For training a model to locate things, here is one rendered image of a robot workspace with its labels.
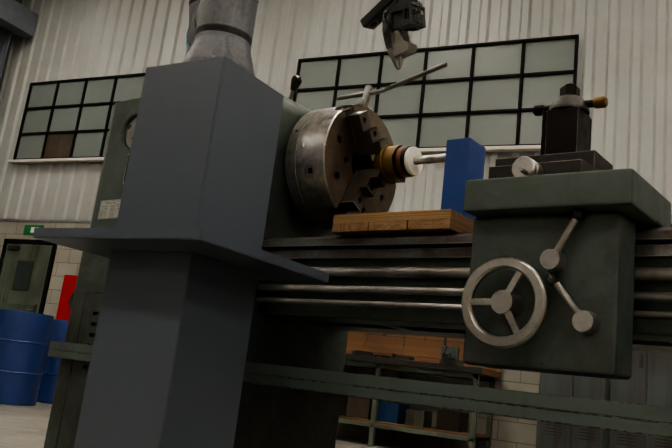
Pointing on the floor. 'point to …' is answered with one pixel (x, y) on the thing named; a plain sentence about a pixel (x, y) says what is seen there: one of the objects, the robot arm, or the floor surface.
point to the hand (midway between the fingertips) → (395, 64)
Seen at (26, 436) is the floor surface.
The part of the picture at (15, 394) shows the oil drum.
